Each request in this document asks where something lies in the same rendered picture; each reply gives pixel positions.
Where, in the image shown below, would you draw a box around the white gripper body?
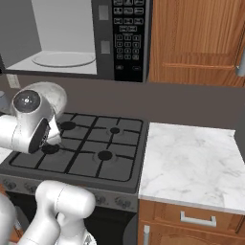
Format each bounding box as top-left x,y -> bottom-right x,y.
47,118 -> 63,145

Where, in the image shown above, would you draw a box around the white microwave turntable plate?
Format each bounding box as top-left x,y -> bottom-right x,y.
31,51 -> 97,68

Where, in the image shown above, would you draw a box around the black oven door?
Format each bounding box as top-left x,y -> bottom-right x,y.
6,190 -> 139,245

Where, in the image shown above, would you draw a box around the black microwave oven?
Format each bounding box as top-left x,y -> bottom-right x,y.
0,0 -> 153,84

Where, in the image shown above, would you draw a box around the wooden base cupboard door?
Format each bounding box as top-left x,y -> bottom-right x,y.
137,219 -> 245,245

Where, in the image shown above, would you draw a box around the black gas hob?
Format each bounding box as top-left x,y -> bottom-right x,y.
0,111 -> 150,213

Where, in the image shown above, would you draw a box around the grey-blue round thing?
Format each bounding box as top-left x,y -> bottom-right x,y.
0,90 -> 13,113

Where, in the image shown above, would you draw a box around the grey hob knob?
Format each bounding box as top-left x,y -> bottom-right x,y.
24,183 -> 38,194
3,179 -> 17,190
95,194 -> 107,207
114,196 -> 132,211

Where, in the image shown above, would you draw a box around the wooden drawer front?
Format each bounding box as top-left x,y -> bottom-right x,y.
138,198 -> 245,237

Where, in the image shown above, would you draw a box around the white wall socket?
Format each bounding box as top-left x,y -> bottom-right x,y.
6,74 -> 22,89

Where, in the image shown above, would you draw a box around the grey base cupboard handle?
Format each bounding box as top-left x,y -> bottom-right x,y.
143,224 -> 151,245

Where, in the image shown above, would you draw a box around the wooden wall cupboard door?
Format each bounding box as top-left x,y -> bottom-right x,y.
147,0 -> 245,88

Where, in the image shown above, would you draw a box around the grey drawer handle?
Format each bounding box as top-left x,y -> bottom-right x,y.
179,211 -> 217,228

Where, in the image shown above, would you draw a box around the grey wall cupboard handle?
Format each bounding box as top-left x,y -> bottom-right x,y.
235,55 -> 245,78

